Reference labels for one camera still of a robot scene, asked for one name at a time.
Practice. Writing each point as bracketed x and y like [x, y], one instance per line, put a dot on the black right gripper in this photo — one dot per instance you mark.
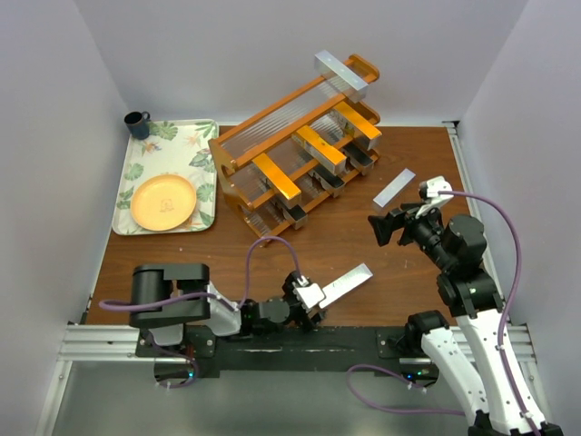
[404, 215]

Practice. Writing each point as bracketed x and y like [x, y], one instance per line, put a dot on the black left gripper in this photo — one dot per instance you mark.
[307, 322]

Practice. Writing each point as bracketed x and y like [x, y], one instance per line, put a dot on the silver R&O charcoal toothpaste box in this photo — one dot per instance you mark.
[330, 182]

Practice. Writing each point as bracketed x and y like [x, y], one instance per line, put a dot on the orange toothpaste box front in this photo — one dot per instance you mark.
[353, 124]

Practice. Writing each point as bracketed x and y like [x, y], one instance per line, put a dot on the orange toothpaste box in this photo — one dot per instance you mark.
[353, 124]
[278, 180]
[332, 159]

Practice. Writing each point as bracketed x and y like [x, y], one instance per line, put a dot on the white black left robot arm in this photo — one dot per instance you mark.
[182, 312]

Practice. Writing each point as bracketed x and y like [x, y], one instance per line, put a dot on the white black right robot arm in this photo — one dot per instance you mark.
[495, 401]

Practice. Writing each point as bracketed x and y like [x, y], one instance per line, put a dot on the wooden three-tier shelf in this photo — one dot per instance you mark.
[270, 132]

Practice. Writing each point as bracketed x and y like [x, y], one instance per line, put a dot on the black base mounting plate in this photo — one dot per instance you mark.
[326, 349]

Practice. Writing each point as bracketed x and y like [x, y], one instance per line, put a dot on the orange plate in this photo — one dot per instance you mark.
[163, 202]

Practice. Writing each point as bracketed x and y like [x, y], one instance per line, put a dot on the floral serving tray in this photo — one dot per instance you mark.
[179, 147]

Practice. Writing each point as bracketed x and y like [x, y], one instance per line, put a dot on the dark blue mug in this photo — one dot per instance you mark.
[138, 124]

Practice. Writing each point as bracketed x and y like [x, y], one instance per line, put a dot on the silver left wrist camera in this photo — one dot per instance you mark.
[308, 292]

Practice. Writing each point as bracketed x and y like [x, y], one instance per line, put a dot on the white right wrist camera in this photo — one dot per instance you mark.
[434, 194]

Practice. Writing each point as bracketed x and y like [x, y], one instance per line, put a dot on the aluminium table edge rail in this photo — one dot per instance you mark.
[475, 206]

